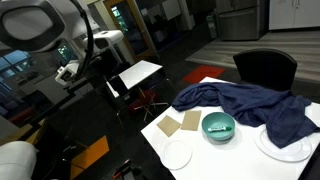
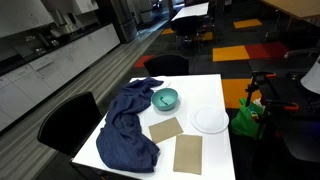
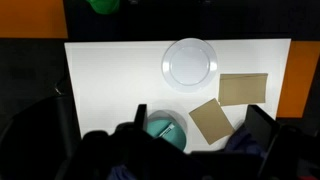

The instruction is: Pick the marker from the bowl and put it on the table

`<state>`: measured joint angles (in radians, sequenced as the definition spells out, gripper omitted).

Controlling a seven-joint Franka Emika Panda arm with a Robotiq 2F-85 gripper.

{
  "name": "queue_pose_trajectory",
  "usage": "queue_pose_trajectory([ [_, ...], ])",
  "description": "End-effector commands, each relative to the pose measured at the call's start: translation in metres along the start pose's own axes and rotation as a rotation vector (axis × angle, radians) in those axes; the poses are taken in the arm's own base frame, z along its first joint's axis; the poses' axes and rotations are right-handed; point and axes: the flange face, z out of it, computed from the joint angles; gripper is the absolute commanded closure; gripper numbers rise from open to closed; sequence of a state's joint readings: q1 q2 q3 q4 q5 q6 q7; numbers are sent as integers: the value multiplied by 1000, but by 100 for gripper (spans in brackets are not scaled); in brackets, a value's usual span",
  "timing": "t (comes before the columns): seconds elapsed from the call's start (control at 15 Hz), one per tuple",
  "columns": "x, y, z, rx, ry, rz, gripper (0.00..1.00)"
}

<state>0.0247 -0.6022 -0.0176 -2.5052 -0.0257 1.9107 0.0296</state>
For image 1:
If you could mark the teal bowl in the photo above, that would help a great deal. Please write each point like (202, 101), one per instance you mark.
(218, 119)

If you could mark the dark blue cloth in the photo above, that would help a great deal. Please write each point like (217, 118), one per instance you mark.
(281, 112)

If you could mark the clear plate near bowl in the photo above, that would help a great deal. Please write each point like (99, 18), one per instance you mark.
(176, 155)

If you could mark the green white marker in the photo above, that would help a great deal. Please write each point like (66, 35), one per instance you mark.
(218, 129)

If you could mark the white kitchen cabinets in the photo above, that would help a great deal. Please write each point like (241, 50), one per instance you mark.
(290, 14)

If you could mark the black clamp stand orange handles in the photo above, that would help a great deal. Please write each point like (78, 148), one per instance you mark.
(128, 171)

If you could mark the stainless steel refrigerator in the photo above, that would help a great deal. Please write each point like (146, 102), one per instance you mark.
(240, 20)

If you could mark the clear plate under cloth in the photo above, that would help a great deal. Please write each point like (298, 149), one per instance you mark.
(295, 152)

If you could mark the black chair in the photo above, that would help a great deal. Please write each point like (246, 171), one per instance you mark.
(270, 68)

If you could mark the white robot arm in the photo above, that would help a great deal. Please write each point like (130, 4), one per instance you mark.
(41, 26)

